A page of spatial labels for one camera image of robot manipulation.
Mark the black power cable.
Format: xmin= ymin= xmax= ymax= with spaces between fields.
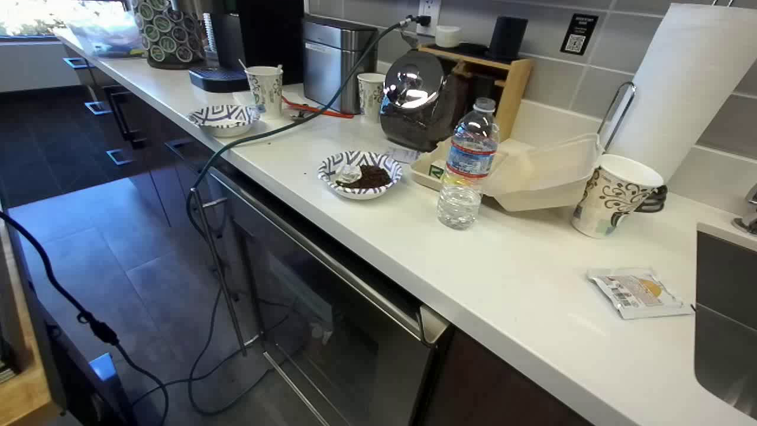
xmin=0 ymin=14 xmax=418 ymax=418

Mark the beige takeout clamshell container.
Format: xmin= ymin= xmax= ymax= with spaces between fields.
xmin=409 ymin=132 xmax=600 ymax=216

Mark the black coffee jug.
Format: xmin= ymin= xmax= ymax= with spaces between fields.
xmin=380 ymin=52 xmax=465 ymax=151

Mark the stainless steel sink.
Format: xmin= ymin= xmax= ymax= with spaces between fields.
xmin=693 ymin=232 xmax=757 ymax=418

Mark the patterned paper plate with brownie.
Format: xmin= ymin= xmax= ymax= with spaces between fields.
xmin=317 ymin=151 xmax=405 ymax=198

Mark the clear plastic water bottle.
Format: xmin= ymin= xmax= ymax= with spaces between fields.
xmin=437 ymin=96 xmax=497 ymax=229

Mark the clear snack packet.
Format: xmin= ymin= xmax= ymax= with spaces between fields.
xmin=586 ymin=266 xmax=693 ymax=319

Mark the empty patterned paper plate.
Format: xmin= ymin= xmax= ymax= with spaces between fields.
xmin=189 ymin=103 xmax=260 ymax=139

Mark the patterned paper cup stack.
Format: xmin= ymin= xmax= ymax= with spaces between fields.
xmin=569 ymin=153 xmax=664 ymax=237

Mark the paper cup by coffee machine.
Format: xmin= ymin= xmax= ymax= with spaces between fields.
xmin=356 ymin=72 xmax=382 ymax=120

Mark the black appliance base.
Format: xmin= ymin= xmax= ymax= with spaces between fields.
xmin=189 ymin=67 xmax=247 ymax=93

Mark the wooden rack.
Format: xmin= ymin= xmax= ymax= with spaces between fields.
xmin=418 ymin=45 xmax=534 ymax=138

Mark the dishwasher with steel handle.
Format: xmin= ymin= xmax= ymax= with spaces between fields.
xmin=206 ymin=165 xmax=447 ymax=426

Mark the dark brown brownie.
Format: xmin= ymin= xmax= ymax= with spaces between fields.
xmin=336 ymin=165 xmax=391 ymax=190

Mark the white paper towel roll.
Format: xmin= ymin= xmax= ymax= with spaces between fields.
xmin=608 ymin=1 xmax=757 ymax=180

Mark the coffee pod carousel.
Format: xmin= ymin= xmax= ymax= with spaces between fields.
xmin=134 ymin=0 xmax=202 ymax=69

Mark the paper cup near left plate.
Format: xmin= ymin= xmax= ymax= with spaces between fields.
xmin=245 ymin=67 xmax=284 ymax=115

